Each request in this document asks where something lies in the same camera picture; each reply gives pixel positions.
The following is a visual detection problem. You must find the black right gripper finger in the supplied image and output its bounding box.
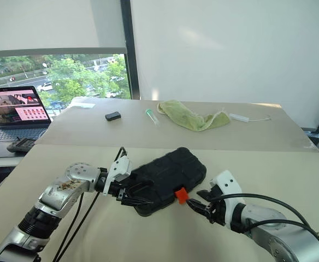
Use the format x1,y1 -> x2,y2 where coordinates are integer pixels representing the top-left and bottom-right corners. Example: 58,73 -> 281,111
187,199 -> 212,219
197,189 -> 218,203

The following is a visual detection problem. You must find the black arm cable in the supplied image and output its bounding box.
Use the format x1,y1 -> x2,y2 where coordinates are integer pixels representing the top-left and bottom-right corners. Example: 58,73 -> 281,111
51,146 -> 129,262
208,193 -> 319,243

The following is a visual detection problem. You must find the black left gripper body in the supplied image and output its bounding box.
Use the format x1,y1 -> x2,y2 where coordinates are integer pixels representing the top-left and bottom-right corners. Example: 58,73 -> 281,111
104,175 -> 135,202

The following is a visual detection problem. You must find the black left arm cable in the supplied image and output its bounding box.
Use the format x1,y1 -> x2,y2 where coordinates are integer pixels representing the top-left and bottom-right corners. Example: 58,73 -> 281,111
51,146 -> 129,262

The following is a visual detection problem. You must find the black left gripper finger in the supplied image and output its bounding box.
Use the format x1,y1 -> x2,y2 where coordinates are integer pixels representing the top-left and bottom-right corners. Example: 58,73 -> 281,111
126,181 -> 153,198
120,196 -> 156,208

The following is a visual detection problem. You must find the clear plastic bag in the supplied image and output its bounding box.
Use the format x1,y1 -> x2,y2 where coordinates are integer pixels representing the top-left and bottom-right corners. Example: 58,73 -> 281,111
66,96 -> 96,110

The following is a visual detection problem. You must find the white roller blind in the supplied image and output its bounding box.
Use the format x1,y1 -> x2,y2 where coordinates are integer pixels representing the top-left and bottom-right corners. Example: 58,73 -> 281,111
0,0 -> 127,58

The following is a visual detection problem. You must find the open grey laptop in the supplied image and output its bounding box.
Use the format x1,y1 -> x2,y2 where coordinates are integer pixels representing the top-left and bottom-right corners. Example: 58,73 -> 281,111
0,86 -> 53,159

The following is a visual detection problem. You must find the clear tube green cap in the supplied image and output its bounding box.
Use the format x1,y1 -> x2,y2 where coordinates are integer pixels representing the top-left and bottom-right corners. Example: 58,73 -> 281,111
145,108 -> 161,126

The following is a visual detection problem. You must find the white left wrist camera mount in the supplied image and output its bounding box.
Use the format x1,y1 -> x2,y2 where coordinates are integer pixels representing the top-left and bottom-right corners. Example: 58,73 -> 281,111
104,157 -> 133,196

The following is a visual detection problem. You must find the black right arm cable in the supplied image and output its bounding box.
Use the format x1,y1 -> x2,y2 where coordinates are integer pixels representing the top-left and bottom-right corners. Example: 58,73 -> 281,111
208,193 -> 319,243

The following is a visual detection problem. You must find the black plastic tool case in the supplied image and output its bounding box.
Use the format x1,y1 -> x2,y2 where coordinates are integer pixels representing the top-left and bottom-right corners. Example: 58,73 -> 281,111
126,147 -> 207,218

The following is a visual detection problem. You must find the black window frame pillar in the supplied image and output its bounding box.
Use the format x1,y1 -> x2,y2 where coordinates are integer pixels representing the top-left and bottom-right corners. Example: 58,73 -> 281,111
120,0 -> 141,100

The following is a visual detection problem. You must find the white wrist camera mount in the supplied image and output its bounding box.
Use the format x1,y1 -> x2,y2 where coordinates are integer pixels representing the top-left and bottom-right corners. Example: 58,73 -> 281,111
209,170 -> 246,227
104,157 -> 133,196

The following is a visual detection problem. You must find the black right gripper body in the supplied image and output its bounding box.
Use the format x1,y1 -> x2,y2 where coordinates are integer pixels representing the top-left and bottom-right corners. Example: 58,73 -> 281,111
206,184 -> 228,227

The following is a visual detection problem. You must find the white pen-like device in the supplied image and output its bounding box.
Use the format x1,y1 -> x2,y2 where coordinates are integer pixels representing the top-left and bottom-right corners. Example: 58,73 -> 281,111
229,113 -> 272,123

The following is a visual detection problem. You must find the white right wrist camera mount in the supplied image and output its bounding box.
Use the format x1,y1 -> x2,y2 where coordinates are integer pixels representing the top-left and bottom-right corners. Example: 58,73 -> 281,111
209,170 -> 246,227

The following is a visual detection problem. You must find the small black box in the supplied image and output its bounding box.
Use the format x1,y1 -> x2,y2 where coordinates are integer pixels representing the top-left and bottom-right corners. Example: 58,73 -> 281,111
104,111 -> 122,122

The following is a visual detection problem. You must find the black handheld controller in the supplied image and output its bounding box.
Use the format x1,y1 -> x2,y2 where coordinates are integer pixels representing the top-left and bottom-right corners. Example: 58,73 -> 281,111
6,138 -> 37,153

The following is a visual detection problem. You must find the green cloth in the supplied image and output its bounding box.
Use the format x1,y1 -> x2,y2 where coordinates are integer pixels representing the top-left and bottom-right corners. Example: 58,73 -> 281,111
156,99 -> 231,132

